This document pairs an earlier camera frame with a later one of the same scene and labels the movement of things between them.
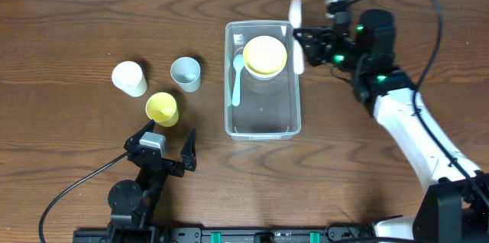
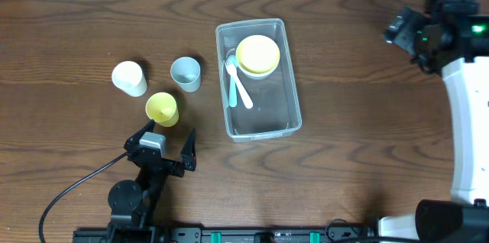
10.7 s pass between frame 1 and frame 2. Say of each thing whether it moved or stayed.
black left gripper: stayed
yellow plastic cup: stayed
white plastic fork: moved
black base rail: stayed
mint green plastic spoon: moved
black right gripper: moved
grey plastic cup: stayed
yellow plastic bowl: moved
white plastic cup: stayed
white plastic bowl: moved
